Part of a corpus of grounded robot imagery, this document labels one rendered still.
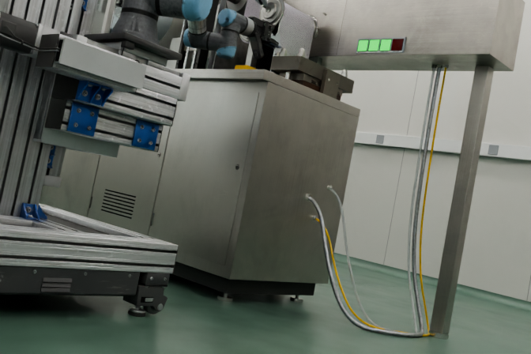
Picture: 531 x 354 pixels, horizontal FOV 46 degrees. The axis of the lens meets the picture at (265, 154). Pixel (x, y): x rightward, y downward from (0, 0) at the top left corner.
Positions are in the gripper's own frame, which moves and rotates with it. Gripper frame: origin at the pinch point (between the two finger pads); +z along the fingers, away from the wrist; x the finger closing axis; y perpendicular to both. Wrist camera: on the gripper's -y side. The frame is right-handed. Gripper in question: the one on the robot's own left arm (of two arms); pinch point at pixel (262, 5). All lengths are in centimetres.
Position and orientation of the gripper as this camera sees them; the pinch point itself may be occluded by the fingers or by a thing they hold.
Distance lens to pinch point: 288.4
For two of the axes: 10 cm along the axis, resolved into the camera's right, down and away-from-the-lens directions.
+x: -7.3, -1.0, 6.8
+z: 3.8, 7.6, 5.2
